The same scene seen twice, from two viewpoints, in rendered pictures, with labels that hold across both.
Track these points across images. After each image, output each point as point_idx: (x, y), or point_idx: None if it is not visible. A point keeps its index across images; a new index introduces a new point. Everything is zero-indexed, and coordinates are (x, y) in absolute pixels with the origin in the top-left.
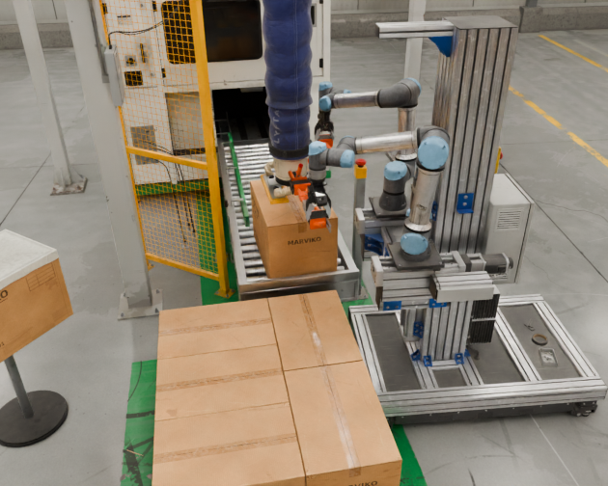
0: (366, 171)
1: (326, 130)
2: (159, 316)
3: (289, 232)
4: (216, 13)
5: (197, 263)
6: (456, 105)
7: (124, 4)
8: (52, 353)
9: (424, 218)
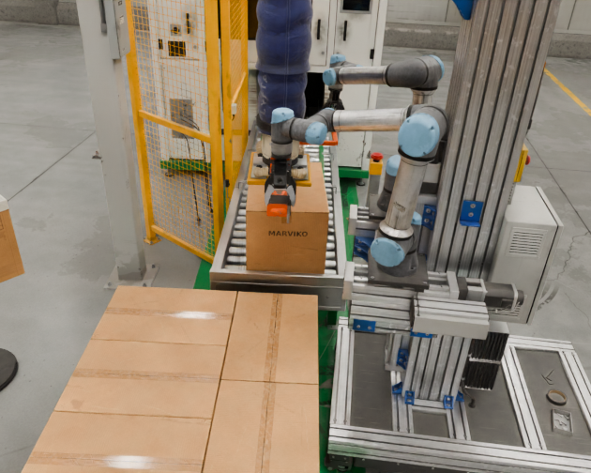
0: (381, 167)
1: None
2: (115, 292)
3: (270, 221)
4: None
5: (204, 244)
6: (469, 83)
7: None
8: (27, 312)
9: (401, 221)
